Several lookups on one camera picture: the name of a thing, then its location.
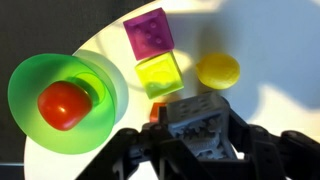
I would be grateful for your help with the green translucent bowl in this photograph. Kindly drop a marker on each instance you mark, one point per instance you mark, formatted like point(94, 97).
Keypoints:
point(94, 73)

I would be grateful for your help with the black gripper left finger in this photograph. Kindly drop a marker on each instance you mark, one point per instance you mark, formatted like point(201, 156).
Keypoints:
point(162, 116)

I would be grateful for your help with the magenta cube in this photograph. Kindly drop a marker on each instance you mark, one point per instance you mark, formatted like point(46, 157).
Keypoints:
point(149, 34)

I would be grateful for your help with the yellow lemon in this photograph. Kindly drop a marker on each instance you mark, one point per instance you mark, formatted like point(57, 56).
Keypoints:
point(218, 71)

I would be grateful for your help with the lime yellow cube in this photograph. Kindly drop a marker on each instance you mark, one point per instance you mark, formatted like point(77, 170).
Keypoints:
point(159, 75)

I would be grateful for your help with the red tomato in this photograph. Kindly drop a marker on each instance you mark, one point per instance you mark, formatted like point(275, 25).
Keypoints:
point(64, 104)

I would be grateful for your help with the grey cube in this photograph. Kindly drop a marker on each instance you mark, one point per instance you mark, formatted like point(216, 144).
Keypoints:
point(201, 122)

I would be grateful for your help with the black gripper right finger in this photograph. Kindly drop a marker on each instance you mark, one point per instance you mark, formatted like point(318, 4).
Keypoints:
point(235, 133)

